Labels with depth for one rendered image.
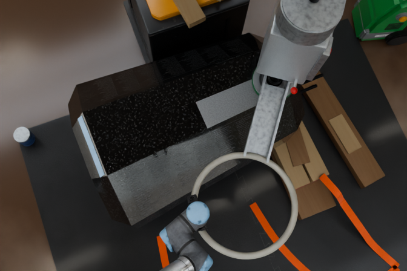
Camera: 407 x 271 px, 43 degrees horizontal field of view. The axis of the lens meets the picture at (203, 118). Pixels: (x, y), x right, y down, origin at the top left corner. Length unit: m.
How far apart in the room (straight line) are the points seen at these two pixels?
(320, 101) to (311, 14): 1.70
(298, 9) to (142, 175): 1.19
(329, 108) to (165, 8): 1.31
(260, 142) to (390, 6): 1.41
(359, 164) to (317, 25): 1.76
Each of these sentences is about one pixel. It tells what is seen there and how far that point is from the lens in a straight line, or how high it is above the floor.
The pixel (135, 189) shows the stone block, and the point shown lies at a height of 0.74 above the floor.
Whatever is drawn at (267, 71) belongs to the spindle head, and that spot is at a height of 1.20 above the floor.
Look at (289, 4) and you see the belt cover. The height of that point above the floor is 1.72.
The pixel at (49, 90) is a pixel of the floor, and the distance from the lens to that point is 3.58.
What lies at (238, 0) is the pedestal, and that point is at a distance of 2.90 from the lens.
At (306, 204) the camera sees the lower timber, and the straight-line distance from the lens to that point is 3.28.
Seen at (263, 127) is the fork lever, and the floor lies 0.96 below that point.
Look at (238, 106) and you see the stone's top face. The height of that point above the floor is 0.85.
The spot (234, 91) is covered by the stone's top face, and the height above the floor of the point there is 0.85.
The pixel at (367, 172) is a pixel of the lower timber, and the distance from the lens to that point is 3.43.
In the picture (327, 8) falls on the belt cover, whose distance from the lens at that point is 1.83.
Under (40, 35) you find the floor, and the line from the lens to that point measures 3.74.
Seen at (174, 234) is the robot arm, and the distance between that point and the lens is 2.02.
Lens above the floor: 3.29
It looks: 75 degrees down
